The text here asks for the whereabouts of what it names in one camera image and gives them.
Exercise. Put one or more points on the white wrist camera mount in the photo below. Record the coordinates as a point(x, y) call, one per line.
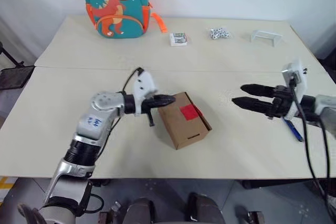
point(299, 77)
point(143, 85)

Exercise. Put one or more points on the brown cardboard box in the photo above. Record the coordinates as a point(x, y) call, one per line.
point(183, 132)

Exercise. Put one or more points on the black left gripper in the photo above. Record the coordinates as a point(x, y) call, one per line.
point(148, 104)

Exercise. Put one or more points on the dark metal bracket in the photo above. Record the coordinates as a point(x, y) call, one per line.
point(256, 217)
point(109, 214)

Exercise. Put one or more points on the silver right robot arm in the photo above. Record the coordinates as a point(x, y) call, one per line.
point(325, 106)

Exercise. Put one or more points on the white toy goal frame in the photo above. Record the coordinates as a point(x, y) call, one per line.
point(275, 37)

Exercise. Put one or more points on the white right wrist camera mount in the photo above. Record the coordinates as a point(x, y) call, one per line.
point(299, 77)

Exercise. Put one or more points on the dark rounded shape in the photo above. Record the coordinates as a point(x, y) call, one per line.
point(139, 211)
point(204, 208)

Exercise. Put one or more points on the black table frame bar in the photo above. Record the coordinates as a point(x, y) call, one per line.
point(262, 183)

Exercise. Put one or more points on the teal dinosaur backpack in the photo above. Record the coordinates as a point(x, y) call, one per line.
point(118, 3)

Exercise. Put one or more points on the cluster of white dice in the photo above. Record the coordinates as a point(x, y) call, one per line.
point(219, 33)

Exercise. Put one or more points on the blue pen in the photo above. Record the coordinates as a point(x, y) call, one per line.
point(295, 130)

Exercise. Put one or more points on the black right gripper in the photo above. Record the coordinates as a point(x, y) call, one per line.
point(282, 100)

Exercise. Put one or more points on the black metal stand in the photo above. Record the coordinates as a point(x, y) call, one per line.
point(15, 77)

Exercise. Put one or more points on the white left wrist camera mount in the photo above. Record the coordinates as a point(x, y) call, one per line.
point(143, 85)

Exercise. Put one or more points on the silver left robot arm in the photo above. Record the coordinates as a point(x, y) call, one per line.
point(86, 127)

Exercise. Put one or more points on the small white toy packet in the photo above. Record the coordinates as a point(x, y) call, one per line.
point(178, 40)

